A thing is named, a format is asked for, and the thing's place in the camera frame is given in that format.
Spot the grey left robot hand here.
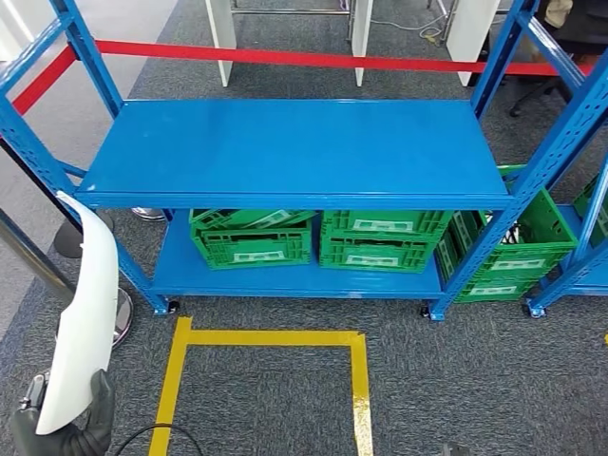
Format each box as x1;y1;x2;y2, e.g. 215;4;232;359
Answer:
10;369;116;456

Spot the chrome stanchion shiny base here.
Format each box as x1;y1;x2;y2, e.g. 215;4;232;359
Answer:
0;207;135;351

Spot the blue metal shelf rack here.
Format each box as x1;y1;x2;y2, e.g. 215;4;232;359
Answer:
522;147;608;319
0;0;608;322

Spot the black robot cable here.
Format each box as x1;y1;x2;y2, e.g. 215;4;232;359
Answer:
112;423;205;456

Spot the black office chair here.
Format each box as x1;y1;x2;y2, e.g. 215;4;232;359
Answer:
509;0;608;119

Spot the person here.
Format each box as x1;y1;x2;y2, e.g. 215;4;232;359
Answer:
543;0;575;30

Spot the long red barrier belt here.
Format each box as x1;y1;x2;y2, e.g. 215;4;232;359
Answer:
94;39;594;77

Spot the yellow floor tape square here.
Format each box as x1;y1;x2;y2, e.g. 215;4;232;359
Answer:
148;316;375;456

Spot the white curved plastic part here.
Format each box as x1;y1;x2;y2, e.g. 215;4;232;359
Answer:
35;190;120;437

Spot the white floor cable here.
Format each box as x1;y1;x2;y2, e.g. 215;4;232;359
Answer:
369;10;448;46

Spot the large green plastic crate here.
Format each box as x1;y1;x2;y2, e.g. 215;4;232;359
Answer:
435;164;579;282

